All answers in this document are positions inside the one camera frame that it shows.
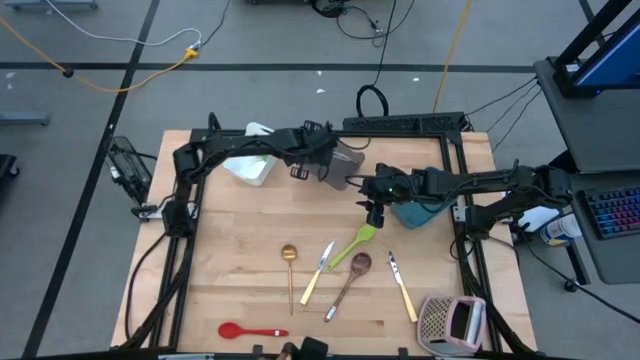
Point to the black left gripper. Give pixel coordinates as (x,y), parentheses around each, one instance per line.
(317,145)

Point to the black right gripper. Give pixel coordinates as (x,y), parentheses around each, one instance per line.
(387,187)

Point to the green silicone spoon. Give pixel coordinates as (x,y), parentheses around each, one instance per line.
(365,235)

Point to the grey plastic bin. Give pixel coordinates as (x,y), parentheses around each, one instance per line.
(345,175)

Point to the teal plastic bin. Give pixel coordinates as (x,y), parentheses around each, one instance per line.
(417,215)

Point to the wooden spoon metal tip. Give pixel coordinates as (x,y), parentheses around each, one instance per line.
(361,263)

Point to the white plastic bin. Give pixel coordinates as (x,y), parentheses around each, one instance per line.
(250,172)

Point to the gold metal spoon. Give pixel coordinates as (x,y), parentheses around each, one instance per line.
(289,253)

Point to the red silicone spoon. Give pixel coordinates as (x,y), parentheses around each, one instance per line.
(230,330)

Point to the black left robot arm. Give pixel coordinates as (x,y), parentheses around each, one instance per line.
(240,142)

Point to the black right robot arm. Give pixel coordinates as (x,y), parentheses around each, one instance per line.
(475,180)

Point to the black vented control box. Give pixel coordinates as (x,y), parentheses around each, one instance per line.
(400,122)

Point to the black table clamp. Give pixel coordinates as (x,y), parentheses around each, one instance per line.
(214,124)
(257,351)
(402,352)

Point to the black round floor base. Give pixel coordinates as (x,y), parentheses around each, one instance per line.
(327,7)

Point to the pink perforated basket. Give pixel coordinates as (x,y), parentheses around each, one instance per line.
(440,320)

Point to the white paper sheet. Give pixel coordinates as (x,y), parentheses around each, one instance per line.
(537,218)

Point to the white bottle blue yellow label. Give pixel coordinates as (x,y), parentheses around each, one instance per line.
(562,230)

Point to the silver aluminium bar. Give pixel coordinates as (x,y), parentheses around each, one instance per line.
(185,357)

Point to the grey computer desk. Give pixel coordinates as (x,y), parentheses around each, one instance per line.
(590,130)

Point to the backlit rainbow keyboard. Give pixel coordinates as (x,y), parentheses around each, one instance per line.
(615,212)

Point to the small black floor puck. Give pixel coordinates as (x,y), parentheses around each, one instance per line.
(67,73)

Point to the computer monitor blue screen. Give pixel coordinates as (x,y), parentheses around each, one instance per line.
(610,65)

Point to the grey table foot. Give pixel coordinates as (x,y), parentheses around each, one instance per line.
(25,119)
(50,5)

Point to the black caster foot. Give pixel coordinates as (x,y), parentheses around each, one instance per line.
(7,167)

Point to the black aluminium table frame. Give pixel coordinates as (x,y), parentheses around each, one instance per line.
(390,134)

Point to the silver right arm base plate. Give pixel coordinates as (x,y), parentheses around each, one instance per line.
(460,213)

